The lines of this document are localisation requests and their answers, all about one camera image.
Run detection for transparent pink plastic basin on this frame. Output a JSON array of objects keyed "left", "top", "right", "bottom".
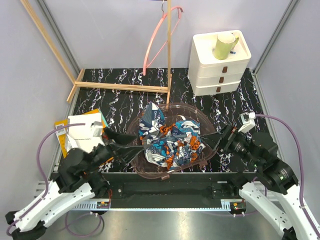
[{"left": 127, "top": 102, "right": 216, "bottom": 179}]

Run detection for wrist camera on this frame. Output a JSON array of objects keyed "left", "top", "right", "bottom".
[
  {"left": 238, "top": 112, "right": 256, "bottom": 133},
  {"left": 90, "top": 121, "right": 104, "bottom": 137}
]

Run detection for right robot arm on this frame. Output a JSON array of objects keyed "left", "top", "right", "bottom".
[{"left": 201, "top": 125, "right": 320, "bottom": 240}]

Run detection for colourful patterned shorts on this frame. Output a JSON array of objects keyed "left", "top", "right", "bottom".
[{"left": 138, "top": 102, "right": 205, "bottom": 170}]

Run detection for white three-drawer organizer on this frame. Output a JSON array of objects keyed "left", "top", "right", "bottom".
[{"left": 187, "top": 30, "right": 252, "bottom": 96}]

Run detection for wooden clothes rack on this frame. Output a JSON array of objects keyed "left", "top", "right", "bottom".
[{"left": 21, "top": 0, "right": 172, "bottom": 104}]

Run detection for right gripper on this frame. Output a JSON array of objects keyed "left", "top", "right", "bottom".
[{"left": 199, "top": 122, "right": 262, "bottom": 168}]

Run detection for pink clothes hanger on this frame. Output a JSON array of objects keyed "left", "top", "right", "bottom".
[{"left": 142, "top": 0, "right": 185, "bottom": 76}]

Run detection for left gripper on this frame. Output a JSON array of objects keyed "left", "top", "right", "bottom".
[{"left": 83, "top": 126, "right": 145, "bottom": 174}]

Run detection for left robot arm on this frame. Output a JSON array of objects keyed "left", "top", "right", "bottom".
[{"left": 5, "top": 127, "right": 144, "bottom": 240}]

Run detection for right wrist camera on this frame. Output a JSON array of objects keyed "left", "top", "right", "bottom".
[{"left": 238, "top": 112, "right": 256, "bottom": 133}]

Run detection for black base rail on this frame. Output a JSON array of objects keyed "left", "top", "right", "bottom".
[{"left": 104, "top": 172, "right": 240, "bottom": 211}]

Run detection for orange folder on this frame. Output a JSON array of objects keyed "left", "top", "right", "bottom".
[{"left": 84, "top": 108, "right": 109, "bottom": 128}]

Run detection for green mug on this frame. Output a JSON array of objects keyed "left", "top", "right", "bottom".
[{"left": 213, "top": 32, "right": 239, "bottom": 60}]

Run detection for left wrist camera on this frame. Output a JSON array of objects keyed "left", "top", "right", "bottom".
[{"left": 90, "top": 121, "right": 104, "bottom": 137}]

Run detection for yellow spiral notebook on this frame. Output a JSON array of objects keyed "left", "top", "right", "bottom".
[{"left": 54, "top": 119, "right": 69, "bottom": 158}]

